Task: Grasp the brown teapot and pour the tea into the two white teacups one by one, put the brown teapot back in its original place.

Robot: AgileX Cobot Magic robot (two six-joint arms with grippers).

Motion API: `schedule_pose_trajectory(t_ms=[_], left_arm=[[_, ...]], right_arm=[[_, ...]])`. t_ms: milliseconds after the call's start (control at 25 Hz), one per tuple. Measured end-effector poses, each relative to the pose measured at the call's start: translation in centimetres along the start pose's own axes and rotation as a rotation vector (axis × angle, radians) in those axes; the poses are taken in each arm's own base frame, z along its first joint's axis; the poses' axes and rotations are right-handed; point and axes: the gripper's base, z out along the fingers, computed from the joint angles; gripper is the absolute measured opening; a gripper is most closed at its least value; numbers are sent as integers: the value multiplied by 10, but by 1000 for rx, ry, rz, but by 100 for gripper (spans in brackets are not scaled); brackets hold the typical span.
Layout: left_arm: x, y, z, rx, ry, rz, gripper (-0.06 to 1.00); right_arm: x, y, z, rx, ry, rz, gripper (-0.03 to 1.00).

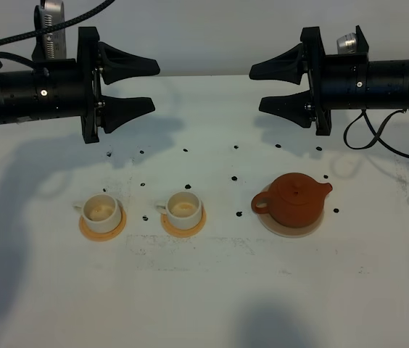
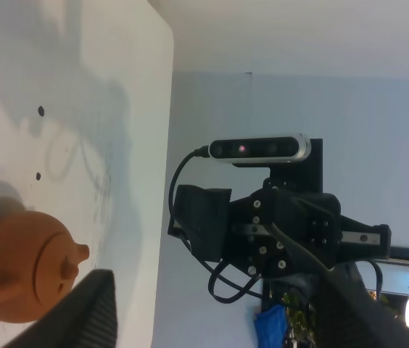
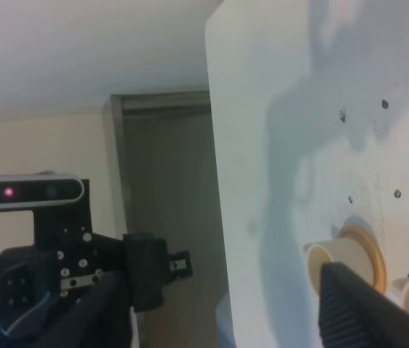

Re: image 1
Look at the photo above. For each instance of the orange left cup coaster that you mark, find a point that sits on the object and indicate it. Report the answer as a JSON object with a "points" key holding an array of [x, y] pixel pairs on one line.
{"points": [[94, 236]]}

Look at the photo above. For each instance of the orange cup coaster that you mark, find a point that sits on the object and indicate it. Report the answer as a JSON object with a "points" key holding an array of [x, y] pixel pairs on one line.
{"points": [[178, 233], [94, 236]]}

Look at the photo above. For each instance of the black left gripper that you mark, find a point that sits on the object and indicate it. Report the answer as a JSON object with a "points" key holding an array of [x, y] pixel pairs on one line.
{"points": [[116, 65]]}

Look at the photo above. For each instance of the orange right cup coaster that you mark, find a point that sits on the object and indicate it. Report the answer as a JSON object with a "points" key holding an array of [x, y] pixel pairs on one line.
{"points": [[178, 233]]}

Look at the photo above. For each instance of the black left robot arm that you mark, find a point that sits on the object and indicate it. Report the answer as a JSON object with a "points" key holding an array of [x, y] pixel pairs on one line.
{"points": [[60, 88]]}

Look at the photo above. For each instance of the brown clay teapot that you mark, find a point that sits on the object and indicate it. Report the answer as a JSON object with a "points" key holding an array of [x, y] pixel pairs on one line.
{"points": [[294, 200]]}

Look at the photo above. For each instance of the white left teacup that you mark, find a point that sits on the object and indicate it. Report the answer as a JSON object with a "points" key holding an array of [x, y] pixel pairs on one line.
{"points": [[100, 213]]}

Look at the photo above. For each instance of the white teacup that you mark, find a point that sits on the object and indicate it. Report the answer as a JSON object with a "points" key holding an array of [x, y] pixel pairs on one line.
{"points": [[183, 210], [100, 213]]}

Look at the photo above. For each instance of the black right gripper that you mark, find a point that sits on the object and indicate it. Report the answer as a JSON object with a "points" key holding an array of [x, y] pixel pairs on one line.
{"points": [[305, 107]]}

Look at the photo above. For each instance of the white right teacup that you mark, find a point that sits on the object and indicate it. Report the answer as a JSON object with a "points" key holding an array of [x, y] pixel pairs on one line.
{"points": [[183, 210]]}

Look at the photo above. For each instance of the beige round teapot coaster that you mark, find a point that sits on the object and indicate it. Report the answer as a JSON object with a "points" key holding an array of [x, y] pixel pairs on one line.
{"points": [[281, 230]]}

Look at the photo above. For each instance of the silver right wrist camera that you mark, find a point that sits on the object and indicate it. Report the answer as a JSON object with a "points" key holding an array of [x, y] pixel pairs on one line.
{"points": [[349, 42]]}

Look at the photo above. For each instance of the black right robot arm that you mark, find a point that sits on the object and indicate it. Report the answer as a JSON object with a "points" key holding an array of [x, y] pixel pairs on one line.
{"points": [[336, 81]]}

